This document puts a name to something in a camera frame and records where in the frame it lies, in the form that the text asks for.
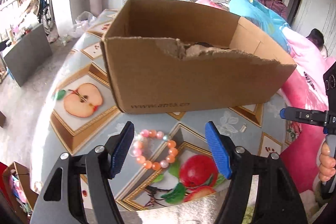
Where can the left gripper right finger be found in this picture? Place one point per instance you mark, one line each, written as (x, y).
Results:
(277, 199)

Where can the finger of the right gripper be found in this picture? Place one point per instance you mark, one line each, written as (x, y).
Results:
(304, 116)

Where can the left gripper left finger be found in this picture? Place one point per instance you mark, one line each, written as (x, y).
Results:
(61, 198)

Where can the small silver charm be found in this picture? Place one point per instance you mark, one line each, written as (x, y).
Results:
(243, 128)

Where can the right hand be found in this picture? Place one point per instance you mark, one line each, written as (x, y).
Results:
(327, 164)

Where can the pink floral blanket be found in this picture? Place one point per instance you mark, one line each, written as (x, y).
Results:
(303, 89)

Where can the person lying dark hair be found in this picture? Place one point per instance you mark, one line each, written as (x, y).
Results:
(317, 38)

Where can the fruit pattern tablecloth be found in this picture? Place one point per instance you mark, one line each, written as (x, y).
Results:
(80, 114)

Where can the blue quilt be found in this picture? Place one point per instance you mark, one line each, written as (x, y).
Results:
(266, 19)

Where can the grey cabinet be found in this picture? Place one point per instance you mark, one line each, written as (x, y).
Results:
(23, 58)

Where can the brown cardboard box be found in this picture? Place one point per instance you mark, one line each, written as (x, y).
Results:
(165, 56)

